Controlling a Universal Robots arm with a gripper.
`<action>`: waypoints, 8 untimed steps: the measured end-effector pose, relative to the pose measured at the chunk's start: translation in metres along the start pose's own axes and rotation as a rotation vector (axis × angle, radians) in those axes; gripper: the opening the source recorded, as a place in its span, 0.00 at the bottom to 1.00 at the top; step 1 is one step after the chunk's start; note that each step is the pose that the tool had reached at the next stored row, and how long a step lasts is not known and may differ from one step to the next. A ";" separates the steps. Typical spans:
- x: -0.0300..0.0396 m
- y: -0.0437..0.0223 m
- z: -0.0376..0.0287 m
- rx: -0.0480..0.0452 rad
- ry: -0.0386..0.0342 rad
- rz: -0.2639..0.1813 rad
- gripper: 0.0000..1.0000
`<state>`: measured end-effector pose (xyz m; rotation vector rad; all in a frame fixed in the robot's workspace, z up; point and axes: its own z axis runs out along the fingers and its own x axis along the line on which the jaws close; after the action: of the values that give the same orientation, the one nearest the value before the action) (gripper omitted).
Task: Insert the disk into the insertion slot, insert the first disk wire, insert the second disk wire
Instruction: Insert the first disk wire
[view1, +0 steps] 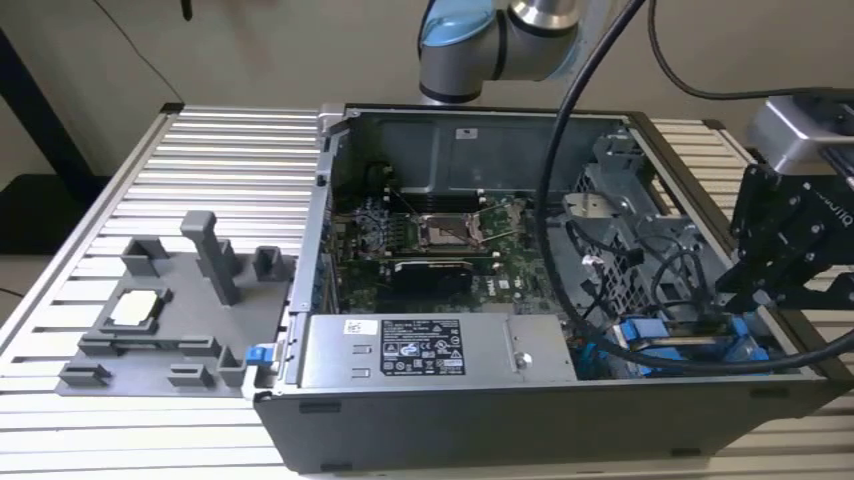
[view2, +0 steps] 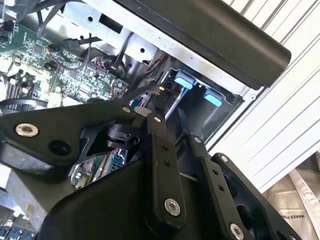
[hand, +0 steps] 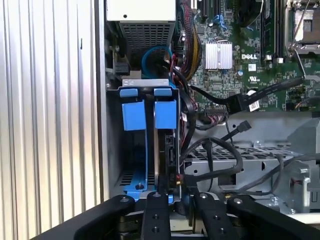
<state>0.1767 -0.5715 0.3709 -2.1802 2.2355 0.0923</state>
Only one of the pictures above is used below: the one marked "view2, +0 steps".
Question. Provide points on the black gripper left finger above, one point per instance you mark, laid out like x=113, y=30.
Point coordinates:
x=50, y=125

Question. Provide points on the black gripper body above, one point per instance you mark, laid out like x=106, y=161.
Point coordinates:
x=105, y=205

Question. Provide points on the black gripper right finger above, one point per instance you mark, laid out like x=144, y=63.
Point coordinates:
x=225, y=190

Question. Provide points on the hard disk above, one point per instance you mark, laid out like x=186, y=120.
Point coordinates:
x=183, y=83

